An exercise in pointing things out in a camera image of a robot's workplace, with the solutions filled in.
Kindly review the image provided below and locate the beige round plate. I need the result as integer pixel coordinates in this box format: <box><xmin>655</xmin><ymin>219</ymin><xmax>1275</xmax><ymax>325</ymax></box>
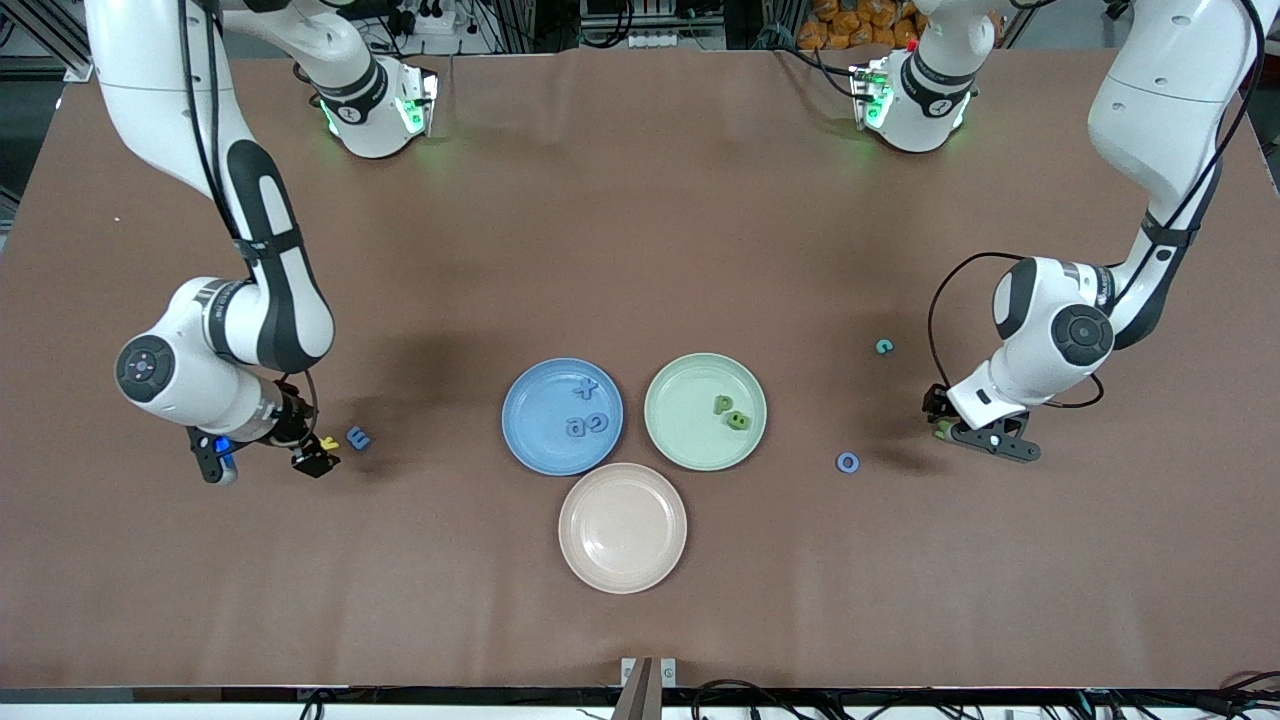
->
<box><xmin>558</xmin><ymin>462</ymin><xmax>689</xmax><ymax>595</ymax></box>

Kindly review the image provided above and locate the black table edge rail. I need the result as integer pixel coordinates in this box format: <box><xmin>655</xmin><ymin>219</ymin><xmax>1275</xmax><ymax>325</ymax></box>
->
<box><xmin>0</xmin><ymin>684</ymin><xmax>1280</xmax><ymax>707</ymax></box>

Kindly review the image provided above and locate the aluminium frame profile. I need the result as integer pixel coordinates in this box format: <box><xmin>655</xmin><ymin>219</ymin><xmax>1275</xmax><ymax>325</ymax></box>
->
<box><xmin>0</xmin><ymin>0</ymin><xmax>96</xmax><ymax>83</ymax></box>
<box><xmin>1200</xmin><ymin>0</ymin><xmax>1280</xmax><ymax>71</ymax></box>

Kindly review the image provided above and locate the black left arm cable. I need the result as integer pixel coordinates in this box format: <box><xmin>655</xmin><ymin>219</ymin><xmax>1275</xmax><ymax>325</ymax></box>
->
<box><xmin>927</xmin><ymin>0</ymin><xmax>1266</xmax><ymax>411</ymax></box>

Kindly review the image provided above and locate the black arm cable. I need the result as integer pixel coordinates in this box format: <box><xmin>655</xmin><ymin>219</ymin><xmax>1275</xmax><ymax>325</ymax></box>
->
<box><xmin>927</xmin><ymin>0</ymin><xmax>1266</xmax><ymax>411</ymax></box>
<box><xmin>175</xmin><ymin>0</ymin><xmax>321</xmax><ymax>421</ymax></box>

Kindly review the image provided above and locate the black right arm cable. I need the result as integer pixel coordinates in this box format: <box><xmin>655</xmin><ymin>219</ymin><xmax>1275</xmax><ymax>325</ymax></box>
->
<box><xmin>175</xmin><ymin>0</ymin><xmax>321</xmax><ymax>421</ymax></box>

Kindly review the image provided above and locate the blue round plate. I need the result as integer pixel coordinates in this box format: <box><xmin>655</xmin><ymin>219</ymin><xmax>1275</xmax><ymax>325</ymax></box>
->
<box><xmin>501</xmin><ymin>358</ymin><xmax>625</xmax><ymax>477</ymax></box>

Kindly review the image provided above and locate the orange fruit bag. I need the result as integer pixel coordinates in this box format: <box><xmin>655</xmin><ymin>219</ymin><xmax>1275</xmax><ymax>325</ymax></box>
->
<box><xmin>797</xmin><ymin>0</ymin><xmax>926</xmax><ymax>51</ymax></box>

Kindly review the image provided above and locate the grey metal bracket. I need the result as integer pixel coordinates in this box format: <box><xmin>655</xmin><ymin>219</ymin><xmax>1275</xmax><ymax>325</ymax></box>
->
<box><xmin>620</xmin><ymin>656</ymin><xmax>678</xmax><ymax>720</ymax></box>

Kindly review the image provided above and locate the green round plate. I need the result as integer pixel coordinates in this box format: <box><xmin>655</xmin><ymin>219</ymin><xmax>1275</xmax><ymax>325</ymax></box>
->
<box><xmin>644</xmin><ymin>352</ymin><xmax>769</xmax><ymax>472</ymax></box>

